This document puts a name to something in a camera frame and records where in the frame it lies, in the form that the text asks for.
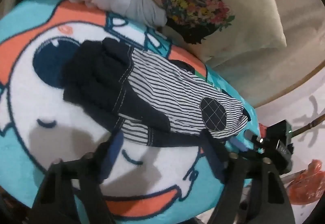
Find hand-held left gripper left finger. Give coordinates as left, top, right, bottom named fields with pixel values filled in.
left=31, top=135, right=125, bottom=224

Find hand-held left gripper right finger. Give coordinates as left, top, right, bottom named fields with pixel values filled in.
left=200, top=129, right=296, bottom=224

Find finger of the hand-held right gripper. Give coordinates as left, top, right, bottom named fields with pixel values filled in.
left=229, top=129, right=267, bottom=161

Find black and white striped pants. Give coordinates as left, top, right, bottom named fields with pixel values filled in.
left=62, top=37, right=251, bottom=149

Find bamboo pole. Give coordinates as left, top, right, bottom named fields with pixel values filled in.
left=289, top=114, right=325, bottom=138

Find red plastic bag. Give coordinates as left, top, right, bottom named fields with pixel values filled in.
left=288, top=159, right=325, bottom=205

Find beige headboard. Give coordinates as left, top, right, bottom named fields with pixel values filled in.
left=252, top=61, right=325, bottom=110

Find cartoon printed blanket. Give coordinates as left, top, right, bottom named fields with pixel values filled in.
left=0, top=0, right=264, bottom=222

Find beige bed sheet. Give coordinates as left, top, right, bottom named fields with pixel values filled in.
left=203, top=0, right=325, bottom=108

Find floral printed cream pillow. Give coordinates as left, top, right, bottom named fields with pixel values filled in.
left=138, top=0, right=287, bottom=62

